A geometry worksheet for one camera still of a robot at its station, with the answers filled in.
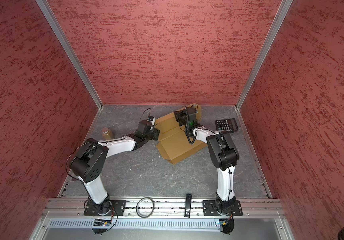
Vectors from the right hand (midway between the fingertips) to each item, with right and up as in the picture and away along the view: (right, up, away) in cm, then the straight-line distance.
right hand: (170, 113), depth 96 cm
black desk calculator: (+42, -8, +10) cm, 44 cm away
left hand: (-9, -13, +1) cm, 16 cm away
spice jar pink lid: (-40, -13, -4) cm, 43 cm away
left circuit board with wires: (-34, -56, -23) cm, 70 cm away
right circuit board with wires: (+29, -56, -25) cm, 68 cm away
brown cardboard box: (+2, -21, +5) cm, 22 cm away
